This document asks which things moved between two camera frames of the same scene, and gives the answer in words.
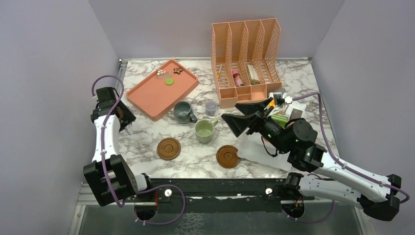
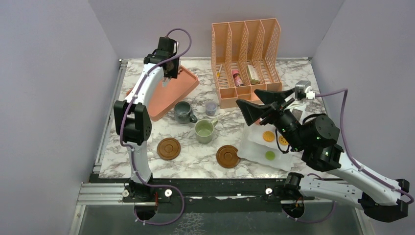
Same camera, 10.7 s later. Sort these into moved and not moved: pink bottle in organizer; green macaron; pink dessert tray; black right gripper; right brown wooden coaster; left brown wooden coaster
Moved: green macaron; black right gripper
Not moved: pink dessert tray; pink bottle in organizer; left brown wooden coaster; right brown wooden coaster
